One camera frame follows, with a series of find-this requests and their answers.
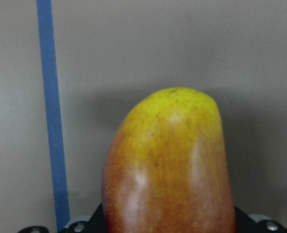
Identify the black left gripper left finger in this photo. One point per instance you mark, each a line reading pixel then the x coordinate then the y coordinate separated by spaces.
pixel 96 224

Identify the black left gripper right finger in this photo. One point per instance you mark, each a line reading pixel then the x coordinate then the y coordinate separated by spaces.
pixel 244 223

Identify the red yellow mango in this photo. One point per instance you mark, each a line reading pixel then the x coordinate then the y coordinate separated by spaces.
pixel 166 169

